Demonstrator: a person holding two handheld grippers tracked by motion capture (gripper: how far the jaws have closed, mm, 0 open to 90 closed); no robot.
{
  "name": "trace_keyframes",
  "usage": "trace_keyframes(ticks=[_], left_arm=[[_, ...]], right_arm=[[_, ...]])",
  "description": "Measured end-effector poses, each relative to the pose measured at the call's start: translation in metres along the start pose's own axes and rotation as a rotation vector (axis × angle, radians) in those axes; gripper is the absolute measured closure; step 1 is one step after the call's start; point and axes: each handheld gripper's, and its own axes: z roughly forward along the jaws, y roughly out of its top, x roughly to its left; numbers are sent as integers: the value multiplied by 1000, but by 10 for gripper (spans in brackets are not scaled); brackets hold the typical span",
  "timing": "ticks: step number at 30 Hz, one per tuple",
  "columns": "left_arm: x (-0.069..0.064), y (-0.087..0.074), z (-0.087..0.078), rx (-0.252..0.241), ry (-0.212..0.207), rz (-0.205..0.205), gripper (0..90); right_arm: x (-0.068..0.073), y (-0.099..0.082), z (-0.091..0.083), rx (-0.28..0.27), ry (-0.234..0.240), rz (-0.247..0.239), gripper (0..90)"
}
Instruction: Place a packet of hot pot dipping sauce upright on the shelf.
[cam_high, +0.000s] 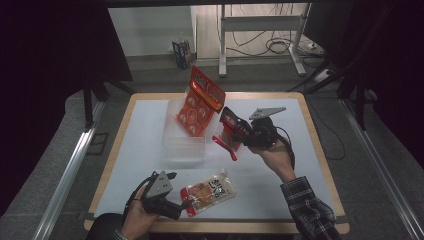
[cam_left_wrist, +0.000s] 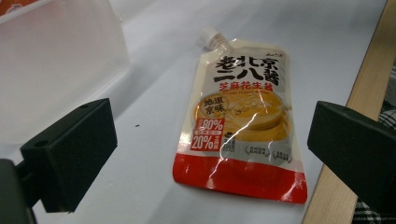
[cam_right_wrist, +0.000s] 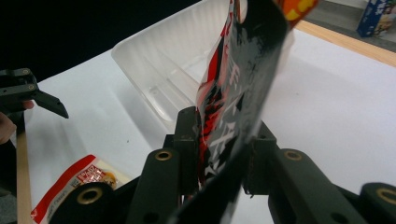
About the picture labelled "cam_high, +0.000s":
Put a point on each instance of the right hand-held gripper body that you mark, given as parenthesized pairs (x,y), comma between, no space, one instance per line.
(265,133)

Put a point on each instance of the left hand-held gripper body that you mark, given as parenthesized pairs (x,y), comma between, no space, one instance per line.
(160,193)

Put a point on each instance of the black and red snack packet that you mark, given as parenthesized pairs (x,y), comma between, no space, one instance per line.
(230,120)

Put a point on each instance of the clear plastic container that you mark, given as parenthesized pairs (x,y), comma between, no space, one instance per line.
(183,146)

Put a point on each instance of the large orange-red snack packet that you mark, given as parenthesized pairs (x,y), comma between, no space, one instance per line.
(200,106)

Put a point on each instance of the person's right hand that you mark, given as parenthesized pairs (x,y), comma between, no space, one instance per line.
(276,160)

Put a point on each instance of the person's left hand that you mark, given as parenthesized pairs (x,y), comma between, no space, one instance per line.
(136,216)

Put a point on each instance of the black floor plate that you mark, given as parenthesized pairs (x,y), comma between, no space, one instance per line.
(97,144)

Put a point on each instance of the black stand legs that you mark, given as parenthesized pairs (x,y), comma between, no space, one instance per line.
(360,100)
(88,106)

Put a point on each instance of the white metal stand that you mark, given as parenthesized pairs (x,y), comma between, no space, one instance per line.
(263,23)

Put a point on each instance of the dark curtain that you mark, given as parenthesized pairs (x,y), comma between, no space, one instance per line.
(393,66)
(50,66)

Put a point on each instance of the aluminium rail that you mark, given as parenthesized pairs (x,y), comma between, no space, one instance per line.
(380,166)
(66,180)

